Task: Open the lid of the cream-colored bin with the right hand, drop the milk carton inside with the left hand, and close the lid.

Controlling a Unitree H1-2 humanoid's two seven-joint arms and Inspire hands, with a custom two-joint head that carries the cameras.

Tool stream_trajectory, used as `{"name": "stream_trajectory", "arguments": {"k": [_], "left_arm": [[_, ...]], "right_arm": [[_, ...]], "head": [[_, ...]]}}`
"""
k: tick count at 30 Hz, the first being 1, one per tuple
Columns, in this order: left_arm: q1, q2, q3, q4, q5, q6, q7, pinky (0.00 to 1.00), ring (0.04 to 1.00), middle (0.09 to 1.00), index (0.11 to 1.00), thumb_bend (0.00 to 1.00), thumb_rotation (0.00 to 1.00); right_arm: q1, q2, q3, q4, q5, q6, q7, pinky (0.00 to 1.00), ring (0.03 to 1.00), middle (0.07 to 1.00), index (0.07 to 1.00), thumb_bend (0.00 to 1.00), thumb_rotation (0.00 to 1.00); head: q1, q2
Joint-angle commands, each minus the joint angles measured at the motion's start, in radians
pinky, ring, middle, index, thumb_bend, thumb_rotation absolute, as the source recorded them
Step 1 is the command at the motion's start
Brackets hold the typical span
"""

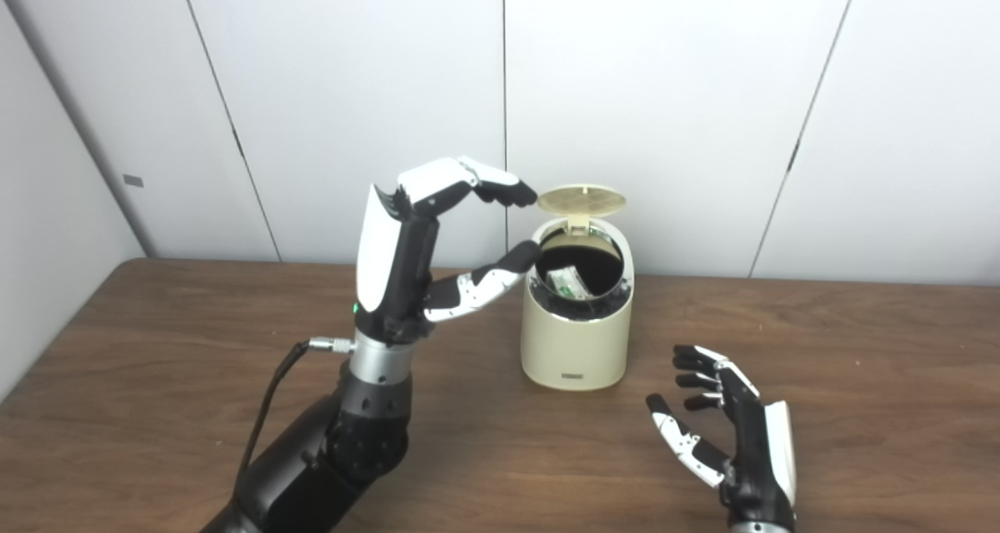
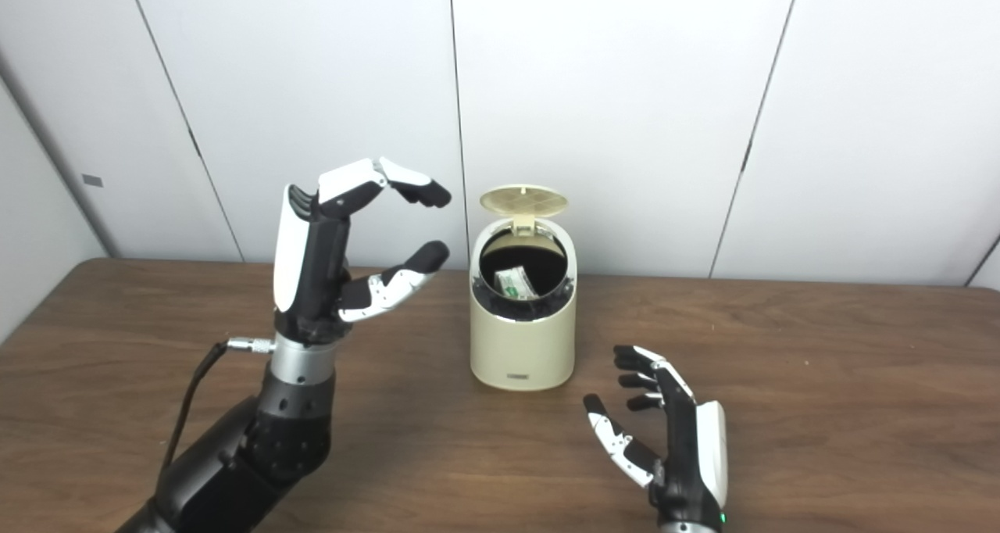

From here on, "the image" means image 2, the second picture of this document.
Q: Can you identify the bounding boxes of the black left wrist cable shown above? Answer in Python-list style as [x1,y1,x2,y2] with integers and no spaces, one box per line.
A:
[160,336,276,471]

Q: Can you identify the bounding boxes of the black bin liner bag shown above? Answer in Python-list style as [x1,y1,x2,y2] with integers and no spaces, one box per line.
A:
[478,232,575,323]

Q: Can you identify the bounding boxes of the cream round bin lid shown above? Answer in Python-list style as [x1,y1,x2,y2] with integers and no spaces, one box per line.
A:
[479,185,569,234]

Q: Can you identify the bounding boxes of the green white milk carton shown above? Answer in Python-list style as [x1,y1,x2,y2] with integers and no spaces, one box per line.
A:
[495,266,541,302]

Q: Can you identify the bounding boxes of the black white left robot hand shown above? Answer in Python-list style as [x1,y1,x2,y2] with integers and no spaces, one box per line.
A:
[272,156,452,342]

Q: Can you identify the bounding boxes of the cream-colored round bin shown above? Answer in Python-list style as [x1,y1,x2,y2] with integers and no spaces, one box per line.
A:
[469,216,579,392]

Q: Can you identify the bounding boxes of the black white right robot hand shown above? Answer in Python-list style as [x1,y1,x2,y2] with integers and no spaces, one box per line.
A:
[583,345,729,530]

